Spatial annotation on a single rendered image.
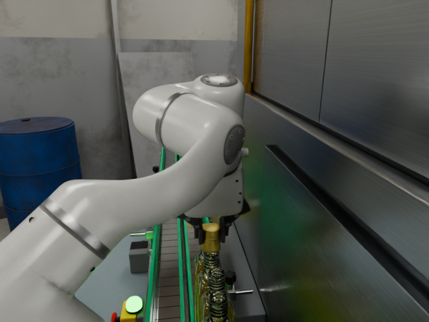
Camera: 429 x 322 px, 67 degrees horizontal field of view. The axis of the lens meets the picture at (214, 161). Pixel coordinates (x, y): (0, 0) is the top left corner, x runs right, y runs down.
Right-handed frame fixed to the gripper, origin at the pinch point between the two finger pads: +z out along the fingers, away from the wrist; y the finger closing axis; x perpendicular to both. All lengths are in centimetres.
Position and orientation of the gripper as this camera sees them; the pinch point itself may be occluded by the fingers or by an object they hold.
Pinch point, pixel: (210, 230)
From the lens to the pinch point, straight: 60.3
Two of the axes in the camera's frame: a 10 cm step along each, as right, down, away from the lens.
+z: -0.4, 8.3, 5.6
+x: 1.4, 5.6, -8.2
